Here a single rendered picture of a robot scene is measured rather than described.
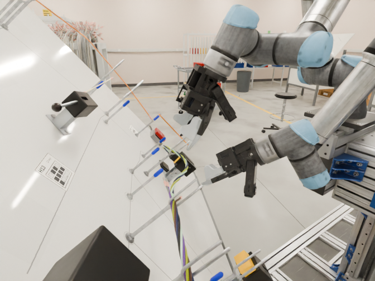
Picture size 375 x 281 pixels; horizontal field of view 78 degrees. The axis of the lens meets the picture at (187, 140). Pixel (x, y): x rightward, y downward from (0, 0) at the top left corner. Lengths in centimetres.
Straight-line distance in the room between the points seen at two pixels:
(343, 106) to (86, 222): 70
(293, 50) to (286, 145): 24
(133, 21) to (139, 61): 124
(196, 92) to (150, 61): 826
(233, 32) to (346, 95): 38
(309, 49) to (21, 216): 57
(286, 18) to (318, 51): 1006
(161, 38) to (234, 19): 829
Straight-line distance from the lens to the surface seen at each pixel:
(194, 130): 61
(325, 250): 188
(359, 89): 80
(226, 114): 64
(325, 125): 80
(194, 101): 58
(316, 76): 115
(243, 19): 59
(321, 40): 60
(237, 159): 70
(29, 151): 38
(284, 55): 62
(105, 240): 17
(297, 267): 171
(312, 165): 71
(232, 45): 58
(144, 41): 880
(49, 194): 34
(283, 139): 67
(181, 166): 68
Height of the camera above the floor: 144
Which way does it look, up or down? 23 degrees down
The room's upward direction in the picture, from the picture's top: straight up
